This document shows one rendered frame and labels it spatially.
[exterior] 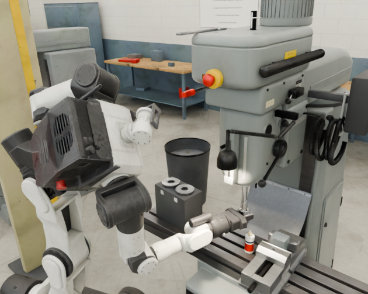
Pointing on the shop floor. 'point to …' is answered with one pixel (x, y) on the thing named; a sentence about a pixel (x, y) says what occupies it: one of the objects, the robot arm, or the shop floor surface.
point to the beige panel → (14, 121)
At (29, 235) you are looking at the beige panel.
